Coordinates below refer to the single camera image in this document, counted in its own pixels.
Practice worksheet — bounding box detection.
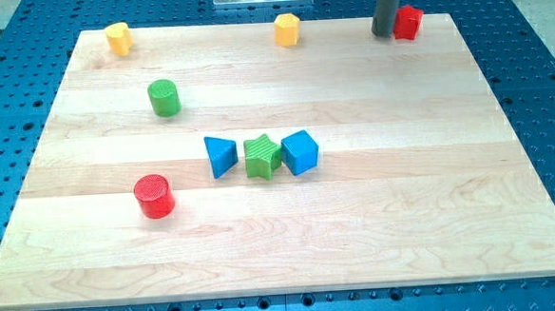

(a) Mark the green cylinder block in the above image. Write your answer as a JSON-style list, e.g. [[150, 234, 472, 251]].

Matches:
[[147, 79, 182, 118]]

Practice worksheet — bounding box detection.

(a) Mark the blue cube block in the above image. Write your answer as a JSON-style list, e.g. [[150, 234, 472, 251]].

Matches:
[[281, 130, 319, 176]]

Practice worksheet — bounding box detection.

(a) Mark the red cylinder block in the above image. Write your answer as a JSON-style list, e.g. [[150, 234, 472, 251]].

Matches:
[[133, 174, 176, 220]]

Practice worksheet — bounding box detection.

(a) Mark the red star block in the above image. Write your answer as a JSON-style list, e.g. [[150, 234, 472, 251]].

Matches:
[[392, 5, 424, 40]]

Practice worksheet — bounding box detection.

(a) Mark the blue triangle block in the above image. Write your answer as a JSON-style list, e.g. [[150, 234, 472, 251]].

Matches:
[[204, 136, 239, 179]]

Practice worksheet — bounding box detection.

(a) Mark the light wooden board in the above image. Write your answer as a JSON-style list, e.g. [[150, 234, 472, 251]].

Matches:
[[0, 13, 555, 311]]

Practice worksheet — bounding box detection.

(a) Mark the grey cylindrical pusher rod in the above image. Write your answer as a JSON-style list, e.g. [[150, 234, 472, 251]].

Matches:
[[371, 0, 400, 38]]

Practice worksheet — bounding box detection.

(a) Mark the green star block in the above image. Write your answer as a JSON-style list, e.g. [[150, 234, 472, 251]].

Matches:
[[243, 134, 282, 180]]

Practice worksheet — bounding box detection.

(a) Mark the yellow heart block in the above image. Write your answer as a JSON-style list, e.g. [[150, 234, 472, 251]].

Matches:
[[104, 22, 134, 56]]

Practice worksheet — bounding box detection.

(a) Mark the yellow hexagon block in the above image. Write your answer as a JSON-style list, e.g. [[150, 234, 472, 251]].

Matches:
[[274, 13, 300, 47]]

